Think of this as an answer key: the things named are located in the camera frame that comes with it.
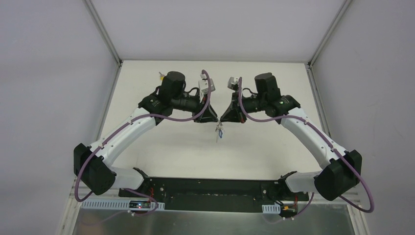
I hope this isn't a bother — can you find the metal keyring carabiner plate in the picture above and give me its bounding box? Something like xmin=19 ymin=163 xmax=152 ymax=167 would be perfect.
xmin=215 ymin=121 xmax=224 ymax=143

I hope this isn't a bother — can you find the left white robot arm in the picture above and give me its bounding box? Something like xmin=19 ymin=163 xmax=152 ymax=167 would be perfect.
xmin=73 ymin=70 xmax=218 ymax=198

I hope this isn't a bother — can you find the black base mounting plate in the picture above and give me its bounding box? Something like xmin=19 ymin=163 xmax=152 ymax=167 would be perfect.
xmin=136 ymin=175 xmax=309 ymax=213

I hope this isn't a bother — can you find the white slotted cable duct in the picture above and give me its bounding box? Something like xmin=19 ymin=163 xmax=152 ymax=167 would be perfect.
xmin=262 ymin=204 xmax=281 ymax=214
xmin=81 ymin=199 xmax=156 ymax=211

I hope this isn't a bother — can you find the right white slotted cable duct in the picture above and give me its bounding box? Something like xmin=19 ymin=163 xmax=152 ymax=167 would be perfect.
xmin=262 ymin=204 xmax=281 ymax=214

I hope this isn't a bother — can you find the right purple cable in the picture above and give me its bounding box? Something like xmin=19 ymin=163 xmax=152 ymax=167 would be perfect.
xmin=237 ymin=76 xmax=375 ymax=214

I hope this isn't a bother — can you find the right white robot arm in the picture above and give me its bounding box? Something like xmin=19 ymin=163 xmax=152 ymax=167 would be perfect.
xmin=220 ymin=72 xmax=362 ymax=201

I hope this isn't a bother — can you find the purple cable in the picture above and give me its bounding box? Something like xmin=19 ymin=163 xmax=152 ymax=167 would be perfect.
xmin=237 ymin=76 xmax=375 ymax=214
xmin=74 ymin=69 xmax=213 ymax=203

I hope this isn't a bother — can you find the left white slotted cable duct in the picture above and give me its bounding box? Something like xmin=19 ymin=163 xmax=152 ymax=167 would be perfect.
xmin=81 ymin=199 xmax=156 ymax=211

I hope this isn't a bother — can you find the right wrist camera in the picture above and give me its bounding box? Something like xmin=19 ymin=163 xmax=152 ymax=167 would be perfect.
xmin=227 ymin=77 xmax=239 ymax=92

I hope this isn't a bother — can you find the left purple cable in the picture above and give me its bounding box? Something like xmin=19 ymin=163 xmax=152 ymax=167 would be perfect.
xmin=74 ymin=69 xmax=213 ymax=203

